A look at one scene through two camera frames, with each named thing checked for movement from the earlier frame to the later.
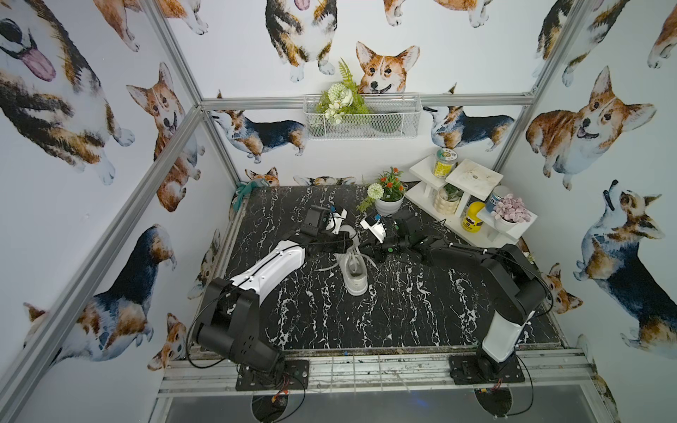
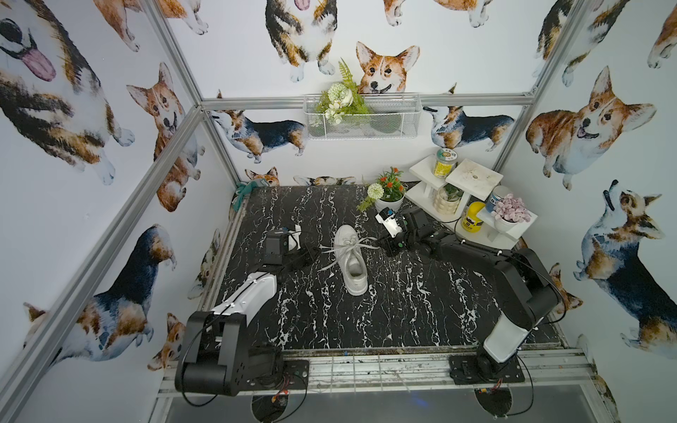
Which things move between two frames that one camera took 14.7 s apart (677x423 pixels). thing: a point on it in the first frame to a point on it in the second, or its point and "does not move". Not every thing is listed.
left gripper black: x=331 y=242 to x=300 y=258
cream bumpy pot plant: x=447 y=200 does not move
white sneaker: x=353 y=266 does not move
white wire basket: x=393 y=116 does not move
